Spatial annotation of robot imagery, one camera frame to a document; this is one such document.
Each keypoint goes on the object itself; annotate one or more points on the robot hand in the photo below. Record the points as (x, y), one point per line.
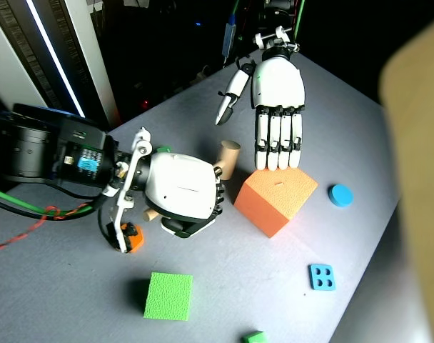
(181, 186)
(277, 85)

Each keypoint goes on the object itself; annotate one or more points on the large orange foam cube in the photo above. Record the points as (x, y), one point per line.
(267, 207)

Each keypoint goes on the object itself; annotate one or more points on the green number seven block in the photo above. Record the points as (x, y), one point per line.
(163, 148)

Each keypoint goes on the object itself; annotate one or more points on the orange hexagon block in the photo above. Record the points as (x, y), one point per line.
(138, 240)

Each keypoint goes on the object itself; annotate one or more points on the blue round disc block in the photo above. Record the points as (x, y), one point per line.
(341, 196)

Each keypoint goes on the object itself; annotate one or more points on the blue square four-hole block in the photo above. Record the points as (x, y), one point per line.
(315, 282)

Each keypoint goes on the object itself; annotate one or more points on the grey table cloth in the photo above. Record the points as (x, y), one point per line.
(238, 278)

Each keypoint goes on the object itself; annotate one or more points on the large green foam cube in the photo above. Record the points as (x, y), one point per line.
(168, 296)

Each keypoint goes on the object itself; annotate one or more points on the blurred tan board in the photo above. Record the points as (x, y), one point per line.
(420, 143)

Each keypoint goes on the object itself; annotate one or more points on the white panel with light strip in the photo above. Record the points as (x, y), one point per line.
(85, 53)

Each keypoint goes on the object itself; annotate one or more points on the small green letter cube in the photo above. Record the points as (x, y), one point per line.
(254, 337)

